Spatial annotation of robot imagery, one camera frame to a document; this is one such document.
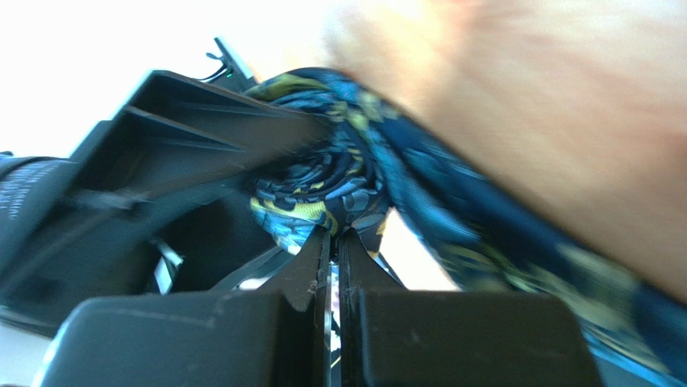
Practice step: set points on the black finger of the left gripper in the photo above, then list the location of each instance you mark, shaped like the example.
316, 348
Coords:
177, 133

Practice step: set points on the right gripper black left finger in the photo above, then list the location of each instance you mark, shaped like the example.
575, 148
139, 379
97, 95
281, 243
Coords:
272, 336

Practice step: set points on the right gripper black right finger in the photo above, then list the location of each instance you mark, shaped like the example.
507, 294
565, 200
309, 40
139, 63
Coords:
393, 336

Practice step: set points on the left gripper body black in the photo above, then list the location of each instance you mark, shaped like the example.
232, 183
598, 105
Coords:
73, 231

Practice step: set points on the dark blue floral necktie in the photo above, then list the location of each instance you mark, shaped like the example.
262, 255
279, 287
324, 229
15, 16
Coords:
378, 159

